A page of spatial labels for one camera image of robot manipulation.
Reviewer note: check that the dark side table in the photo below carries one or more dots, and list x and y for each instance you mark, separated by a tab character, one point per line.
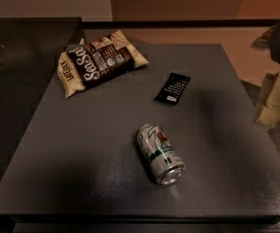
29	49

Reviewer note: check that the brown sea salt chip bag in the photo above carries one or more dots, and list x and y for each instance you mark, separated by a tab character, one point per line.
97	62

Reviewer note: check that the black snack bar wrapper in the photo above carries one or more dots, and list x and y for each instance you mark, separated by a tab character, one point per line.
173	89

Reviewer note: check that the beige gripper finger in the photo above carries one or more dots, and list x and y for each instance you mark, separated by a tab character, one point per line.
268	107

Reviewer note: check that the silver 7up soda can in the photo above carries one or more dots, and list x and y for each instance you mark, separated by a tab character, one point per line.
165	163

